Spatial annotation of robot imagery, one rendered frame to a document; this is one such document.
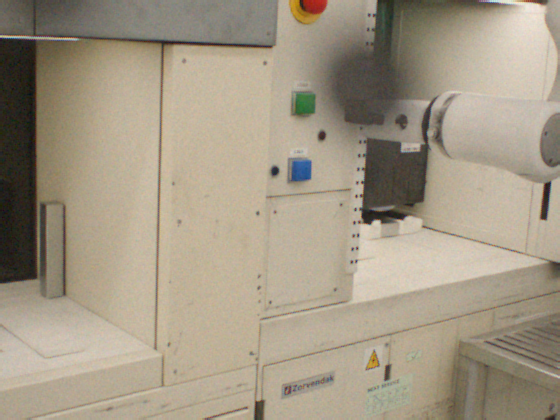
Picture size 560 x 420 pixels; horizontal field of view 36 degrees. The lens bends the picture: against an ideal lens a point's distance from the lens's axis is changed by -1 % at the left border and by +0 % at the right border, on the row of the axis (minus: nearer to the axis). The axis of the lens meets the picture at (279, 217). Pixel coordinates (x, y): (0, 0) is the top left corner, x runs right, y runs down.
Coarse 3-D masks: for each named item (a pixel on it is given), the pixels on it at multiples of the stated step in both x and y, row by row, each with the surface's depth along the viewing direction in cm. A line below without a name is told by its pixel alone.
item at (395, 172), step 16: (384, 80) 191; (400, 80) 194; (368, 144) 183; (384, 144) 186; (400, 144) 190; (416, 144) 193; (368, 160) 184; (384, 160) 187; (400, 160) 191; (416, 160) 194; (368, 176) 185; (384, 176) 188; (400, 176) 192; (416, 176) 195; (368, 192) 186; (384, 192) 189; (400, 192) 193; (416, 192) 196; (368, 208) 187; (368, 224) 190
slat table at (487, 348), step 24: (480, 336) 163; (504, 336) 164; (528, 336) 164; (552, 336) 165; (480, 360) 157; (504, 360) 153; (528, 360) 152; (552, 360) 153; (456, 384) 162; (552, 384) 146; (456, 408) 163
